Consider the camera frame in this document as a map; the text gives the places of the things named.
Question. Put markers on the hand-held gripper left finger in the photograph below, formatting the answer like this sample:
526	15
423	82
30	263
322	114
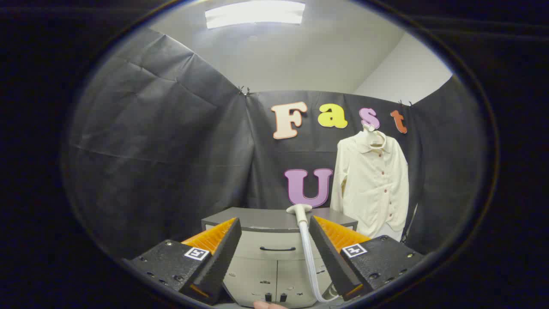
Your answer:
223	257

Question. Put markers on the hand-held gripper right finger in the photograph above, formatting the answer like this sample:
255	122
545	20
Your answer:
330	257

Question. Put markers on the cream garment steamer head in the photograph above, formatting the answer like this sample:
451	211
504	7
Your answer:
299	209

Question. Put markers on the cream button-up shirt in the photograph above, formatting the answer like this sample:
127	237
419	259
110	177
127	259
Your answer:
369	184

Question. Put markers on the white garment ironing form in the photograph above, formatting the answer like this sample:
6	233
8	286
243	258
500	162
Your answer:
390	231

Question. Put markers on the white clothes hanger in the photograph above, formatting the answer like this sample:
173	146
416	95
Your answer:
372	136

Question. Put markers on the grey cabinet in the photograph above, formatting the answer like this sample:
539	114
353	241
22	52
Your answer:
257	219

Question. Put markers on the black backdrop cloth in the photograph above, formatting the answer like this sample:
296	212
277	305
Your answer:
150	150

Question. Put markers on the black binder clips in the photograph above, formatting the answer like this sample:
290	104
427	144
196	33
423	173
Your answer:
405	103
244	91

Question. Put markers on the ceiling light panel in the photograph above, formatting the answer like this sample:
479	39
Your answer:
255	13

